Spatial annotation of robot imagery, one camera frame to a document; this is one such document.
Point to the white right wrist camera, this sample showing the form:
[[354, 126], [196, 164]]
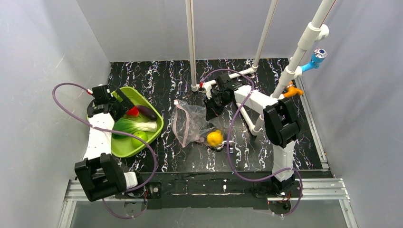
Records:
[[206, 87]]

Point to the white PVC pipe frame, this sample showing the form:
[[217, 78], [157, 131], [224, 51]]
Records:
[[315, 31]]

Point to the orange tap valve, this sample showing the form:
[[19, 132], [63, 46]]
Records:
[[292, 90]]

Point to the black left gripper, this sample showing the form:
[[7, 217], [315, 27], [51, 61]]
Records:
[[125, 102]]

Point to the dark fake grape bunch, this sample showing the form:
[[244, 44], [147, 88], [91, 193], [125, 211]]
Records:
[[206, 129]]

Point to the clear zip top bag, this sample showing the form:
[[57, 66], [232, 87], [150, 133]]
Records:
[[186, 121]]

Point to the blue tap valve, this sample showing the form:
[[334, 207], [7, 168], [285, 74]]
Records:
[[317, 58]]

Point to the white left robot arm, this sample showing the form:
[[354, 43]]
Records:
[[98, 172]]

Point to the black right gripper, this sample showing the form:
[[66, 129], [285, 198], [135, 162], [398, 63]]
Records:
[[213, 109]]

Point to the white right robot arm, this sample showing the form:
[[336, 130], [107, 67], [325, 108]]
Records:
[[277, 116]]

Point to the red fake apple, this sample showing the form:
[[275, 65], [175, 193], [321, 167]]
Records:
[[133, 112]]

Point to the aluminium frame rail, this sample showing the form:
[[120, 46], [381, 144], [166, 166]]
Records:
[[213, 191]]

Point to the yellow fake fruit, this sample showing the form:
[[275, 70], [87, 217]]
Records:
[[215, 138]]

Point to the purple fake eggplant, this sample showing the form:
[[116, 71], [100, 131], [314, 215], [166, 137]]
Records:
[[147, 112]]

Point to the green fake leafy vegetable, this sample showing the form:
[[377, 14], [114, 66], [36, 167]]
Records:
[[130, 126]]

